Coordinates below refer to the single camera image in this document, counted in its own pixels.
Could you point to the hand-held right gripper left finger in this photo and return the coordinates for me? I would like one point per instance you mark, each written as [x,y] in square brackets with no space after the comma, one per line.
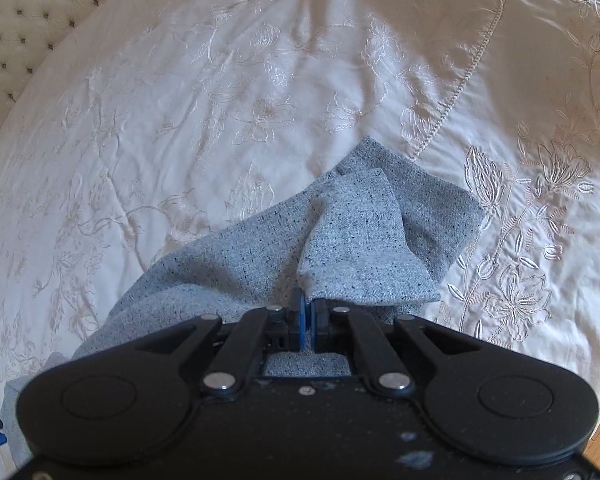
[300,327]

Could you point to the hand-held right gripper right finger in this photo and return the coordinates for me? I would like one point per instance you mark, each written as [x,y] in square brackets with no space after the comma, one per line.
[316,327]

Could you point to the grey speckled pants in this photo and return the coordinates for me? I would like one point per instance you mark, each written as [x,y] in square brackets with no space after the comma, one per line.
[360,240]

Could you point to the white embroidered bedspread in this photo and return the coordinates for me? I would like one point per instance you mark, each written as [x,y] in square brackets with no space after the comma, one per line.
[180,110]

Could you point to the cream tufted headboard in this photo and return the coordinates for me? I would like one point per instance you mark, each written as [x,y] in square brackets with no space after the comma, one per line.
[30,20]

